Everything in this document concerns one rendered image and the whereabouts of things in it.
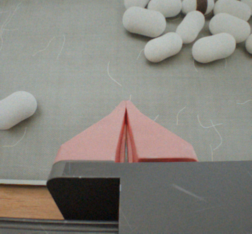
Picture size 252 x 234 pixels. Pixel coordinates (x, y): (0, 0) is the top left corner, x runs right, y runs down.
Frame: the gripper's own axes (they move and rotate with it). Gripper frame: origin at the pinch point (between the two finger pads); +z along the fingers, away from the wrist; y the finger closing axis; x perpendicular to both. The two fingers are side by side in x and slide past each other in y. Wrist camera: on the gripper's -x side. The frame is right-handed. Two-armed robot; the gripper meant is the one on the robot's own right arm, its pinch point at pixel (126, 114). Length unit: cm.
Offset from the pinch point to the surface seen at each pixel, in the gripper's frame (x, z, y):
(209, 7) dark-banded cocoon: -6.2, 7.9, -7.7
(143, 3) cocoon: -6.4, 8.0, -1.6
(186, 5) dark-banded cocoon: -6.3, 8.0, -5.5
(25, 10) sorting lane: -5.9, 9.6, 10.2
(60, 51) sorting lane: -2.7, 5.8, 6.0
